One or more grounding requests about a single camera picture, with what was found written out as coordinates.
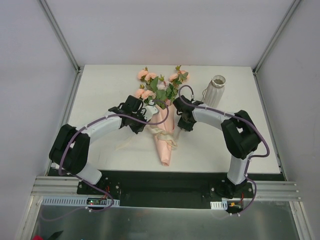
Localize right white cable duct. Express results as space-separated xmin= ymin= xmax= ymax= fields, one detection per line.
xmin=210 ymin=200 xmax=244 ymax=211

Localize right aluminium frame post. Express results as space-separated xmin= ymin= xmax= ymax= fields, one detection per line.
xmin=252 ymin=0 xmax=303 ymax=76

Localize cream ribbon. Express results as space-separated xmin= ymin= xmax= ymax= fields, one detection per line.
xmin=114 ymin=124 xmax=182 ymax=151

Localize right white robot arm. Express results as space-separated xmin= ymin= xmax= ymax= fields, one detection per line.
xmin=173 ymin=95 xmax=262 ymax=199

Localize white cable duct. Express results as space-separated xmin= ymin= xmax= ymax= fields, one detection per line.
xmin=210 ymin=200 xmax=244 ymax=211
xmin=42 ymin=196 xmax=120 ymax=208

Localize aluminium frame post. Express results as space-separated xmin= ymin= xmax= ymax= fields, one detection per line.
xmin=252 ymin=0 xmax=303 ymax=76
xmin=37 ymin=0 xmax=82 ymax=74

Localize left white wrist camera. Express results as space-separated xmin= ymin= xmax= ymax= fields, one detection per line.
xmin=143 ymin=100 xmax=159 ymax=122

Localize pink flowers with green leaves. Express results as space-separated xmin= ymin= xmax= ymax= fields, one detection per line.
xmin=134 ymin=65 xmax=190 ymax=109

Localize pink paper wrapping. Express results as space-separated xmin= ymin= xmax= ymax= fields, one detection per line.
xmin=149 ymin=104 xmax=178 ymax=167

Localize left aluminium frame post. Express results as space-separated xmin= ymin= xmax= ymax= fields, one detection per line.
xmin=37 ymin=0 xmax=82 ymax=74

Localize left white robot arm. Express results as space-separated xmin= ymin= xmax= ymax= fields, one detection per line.
xmin=48 ymin=95 xmax=159 ymax=195

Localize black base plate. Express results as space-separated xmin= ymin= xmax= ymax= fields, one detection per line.
xmin=76 ymin=170 xmax=285 ymax=209

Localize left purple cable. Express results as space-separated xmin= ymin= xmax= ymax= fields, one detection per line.
xmin=57 ymin=98 xmax=171 ymax=177

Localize aluminium front rail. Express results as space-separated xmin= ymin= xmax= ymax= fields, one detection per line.
xmin=31 ymin=176 xmax=303 ymax=202

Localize purple cable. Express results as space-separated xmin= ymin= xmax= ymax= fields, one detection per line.
xmin=177 ymin=85 xmax=271 ymax=181
xmin=57 ymin=98 xmax=171 ymax=177

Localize white ribbed ceramic vase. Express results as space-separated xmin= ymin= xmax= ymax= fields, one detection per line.
xmin=201 ymin=75 xmax=226 ymax=108

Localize red object at bottom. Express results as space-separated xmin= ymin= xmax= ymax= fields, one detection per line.
xmin=31 ymin=235 xmax=44 ymax=240

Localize left white cable duct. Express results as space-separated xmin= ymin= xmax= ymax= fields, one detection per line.
xmin=42 ymin=196 xmax=120 ymax=208

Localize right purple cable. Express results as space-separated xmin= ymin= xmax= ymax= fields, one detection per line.
xmin=177 ymin=85 xmax=271 ymax=181

